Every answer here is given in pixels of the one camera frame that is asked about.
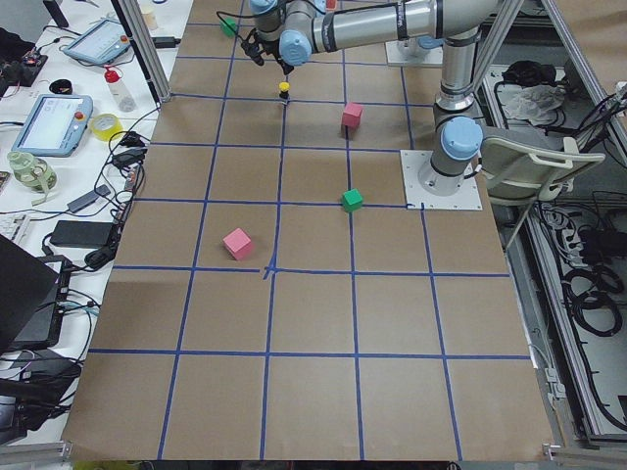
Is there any near teach pendant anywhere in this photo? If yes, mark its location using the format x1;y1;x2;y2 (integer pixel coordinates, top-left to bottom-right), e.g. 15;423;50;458
12;94;93;158

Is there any grey office chair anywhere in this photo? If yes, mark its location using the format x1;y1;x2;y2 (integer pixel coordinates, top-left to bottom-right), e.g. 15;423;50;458
480;132;605;206

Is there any pink cube near arm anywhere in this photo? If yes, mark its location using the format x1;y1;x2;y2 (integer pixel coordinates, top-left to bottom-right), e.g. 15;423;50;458
222;228;254;260

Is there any black power adapter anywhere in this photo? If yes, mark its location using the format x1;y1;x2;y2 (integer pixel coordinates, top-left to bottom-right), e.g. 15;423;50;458
152;36;181;49

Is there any yellow tape roll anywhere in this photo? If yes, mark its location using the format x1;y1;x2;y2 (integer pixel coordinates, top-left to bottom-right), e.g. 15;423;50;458
89;114;123;142

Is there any black round dish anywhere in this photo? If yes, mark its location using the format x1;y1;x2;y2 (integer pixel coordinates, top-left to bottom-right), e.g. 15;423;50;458
49;78;73;95

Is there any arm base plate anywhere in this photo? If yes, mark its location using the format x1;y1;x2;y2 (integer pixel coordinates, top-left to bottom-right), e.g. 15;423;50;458
400;150;483;212
385;36;444;69

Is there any red cap squeeze bottle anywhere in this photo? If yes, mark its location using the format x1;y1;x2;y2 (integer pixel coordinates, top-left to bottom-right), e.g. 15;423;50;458
104;67;136;113

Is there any black power brick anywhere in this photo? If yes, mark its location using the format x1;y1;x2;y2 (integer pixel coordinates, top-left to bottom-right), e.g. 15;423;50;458
50;220;114;249

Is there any teach pendant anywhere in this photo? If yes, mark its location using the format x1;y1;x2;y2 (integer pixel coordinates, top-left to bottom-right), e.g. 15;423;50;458
12;94;93;158
62;19;130;66

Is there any green cube near left side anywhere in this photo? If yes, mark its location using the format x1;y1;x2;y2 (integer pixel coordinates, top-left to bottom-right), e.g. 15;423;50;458
341;188;363;212

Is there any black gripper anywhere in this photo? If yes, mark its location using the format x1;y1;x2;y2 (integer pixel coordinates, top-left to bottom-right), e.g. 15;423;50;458
254;38;294;75

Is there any pink cube centre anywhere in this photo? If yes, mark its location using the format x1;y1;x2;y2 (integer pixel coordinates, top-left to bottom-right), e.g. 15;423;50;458
341;102;363;130

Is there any yellow push button switch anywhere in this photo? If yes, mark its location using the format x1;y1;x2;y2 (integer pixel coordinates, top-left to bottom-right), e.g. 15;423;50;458
278;81;290;105

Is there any green cube near arm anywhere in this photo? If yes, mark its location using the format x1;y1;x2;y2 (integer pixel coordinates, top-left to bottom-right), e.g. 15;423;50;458
220;18;238;37

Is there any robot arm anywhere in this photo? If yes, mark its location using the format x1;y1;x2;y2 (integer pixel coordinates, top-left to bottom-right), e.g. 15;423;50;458
241;0;498;116

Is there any black laptop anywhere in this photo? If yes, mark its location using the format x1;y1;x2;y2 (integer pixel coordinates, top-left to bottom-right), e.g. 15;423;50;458
1;237;71;353

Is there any far teach pendant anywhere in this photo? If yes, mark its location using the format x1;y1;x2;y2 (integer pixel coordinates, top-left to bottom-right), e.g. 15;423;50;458
62;19;130;66

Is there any aluminium frame post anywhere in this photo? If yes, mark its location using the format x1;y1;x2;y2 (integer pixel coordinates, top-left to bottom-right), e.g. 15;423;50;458
111;0;171;105

